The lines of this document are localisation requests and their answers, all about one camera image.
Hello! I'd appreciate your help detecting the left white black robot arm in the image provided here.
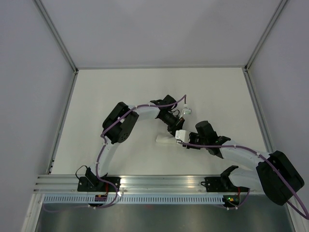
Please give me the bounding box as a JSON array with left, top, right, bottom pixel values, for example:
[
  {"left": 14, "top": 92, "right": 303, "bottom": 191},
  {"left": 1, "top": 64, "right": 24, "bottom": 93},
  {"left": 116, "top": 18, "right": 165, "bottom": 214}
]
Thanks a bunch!
[{"left": 85, "top": 95, "right": 186, "bottom": 191}]

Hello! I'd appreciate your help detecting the left aluminium frame post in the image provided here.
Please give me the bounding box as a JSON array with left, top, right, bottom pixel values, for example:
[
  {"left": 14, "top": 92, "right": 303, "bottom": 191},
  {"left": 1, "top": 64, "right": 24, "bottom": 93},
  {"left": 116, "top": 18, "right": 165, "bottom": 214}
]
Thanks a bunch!
[{"left": 32, "top": 0, "right": 78, "bottom": 73}]

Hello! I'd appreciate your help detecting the white cloth napkin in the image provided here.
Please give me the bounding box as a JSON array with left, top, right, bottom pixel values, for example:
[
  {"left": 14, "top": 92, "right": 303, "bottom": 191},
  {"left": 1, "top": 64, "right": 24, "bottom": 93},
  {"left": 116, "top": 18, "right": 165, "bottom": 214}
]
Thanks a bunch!
[{"left": 155, "top": 134, "right": 183, "bottom": 145}]

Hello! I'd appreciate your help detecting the white slotted cable duct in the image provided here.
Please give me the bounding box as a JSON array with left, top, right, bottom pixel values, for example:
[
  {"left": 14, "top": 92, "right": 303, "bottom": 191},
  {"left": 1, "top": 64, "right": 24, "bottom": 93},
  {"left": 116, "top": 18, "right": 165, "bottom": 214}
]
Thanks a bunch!
[{"left": 43, "top": 194, "right": 224, "bottom": 204}]

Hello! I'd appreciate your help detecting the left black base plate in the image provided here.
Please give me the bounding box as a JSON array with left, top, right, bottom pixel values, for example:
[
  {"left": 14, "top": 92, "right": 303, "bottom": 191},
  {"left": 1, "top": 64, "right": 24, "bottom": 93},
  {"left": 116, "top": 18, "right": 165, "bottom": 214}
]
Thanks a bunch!
[{"left": 77, "top": 176, "right": 121, "bottom": 192}]

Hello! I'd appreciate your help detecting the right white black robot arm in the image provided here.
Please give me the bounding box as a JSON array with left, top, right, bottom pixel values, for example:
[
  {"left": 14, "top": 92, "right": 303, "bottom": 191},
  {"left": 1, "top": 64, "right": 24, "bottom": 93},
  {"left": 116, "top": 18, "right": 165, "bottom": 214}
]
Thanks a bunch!
[{"left": 180, "top": 121, "right": 305, "bottom": 205}]

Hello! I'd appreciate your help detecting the right aluminium frame post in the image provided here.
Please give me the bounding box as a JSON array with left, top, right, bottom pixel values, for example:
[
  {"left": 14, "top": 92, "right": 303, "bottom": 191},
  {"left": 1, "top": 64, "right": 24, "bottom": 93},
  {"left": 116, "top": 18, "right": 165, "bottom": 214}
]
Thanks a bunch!
[{"left": 244, "top": 0, "right": 289, "bottom": 72}]

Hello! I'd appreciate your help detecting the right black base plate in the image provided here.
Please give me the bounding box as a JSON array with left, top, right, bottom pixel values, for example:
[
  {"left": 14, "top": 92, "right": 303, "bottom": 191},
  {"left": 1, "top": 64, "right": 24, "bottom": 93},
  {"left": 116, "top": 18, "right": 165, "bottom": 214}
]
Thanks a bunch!
[{"left": 200, "top": 176, "right": 249, "bottom": 193}]

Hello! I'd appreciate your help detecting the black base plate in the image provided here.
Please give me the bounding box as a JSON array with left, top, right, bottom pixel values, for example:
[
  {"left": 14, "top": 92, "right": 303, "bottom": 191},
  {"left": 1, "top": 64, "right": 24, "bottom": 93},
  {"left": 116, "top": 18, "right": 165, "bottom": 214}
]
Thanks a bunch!
[
  {"left": 77, "top": 176, "right": 121, "bottom": 192},
  {"left": 200, "top": 176, "right": 249, "bottom": 193}
]

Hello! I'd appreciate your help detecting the aluminium front rail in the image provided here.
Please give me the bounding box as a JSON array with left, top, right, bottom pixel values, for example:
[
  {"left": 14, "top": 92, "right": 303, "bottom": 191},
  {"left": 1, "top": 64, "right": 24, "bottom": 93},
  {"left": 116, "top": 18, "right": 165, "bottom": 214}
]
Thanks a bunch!
[{"left": 33, "top": 174, "right": 296, "bottom": 193}]

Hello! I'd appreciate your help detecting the aluminium frame post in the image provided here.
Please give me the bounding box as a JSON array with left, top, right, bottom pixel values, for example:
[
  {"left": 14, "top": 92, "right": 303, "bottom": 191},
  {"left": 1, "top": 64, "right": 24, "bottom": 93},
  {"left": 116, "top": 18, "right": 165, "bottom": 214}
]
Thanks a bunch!
[
  {"left": 244, "top": 0, "right": 289, "bottom": 72},
  {"left": 32, "top": 0, "right": 78, "bottom": 73}
]

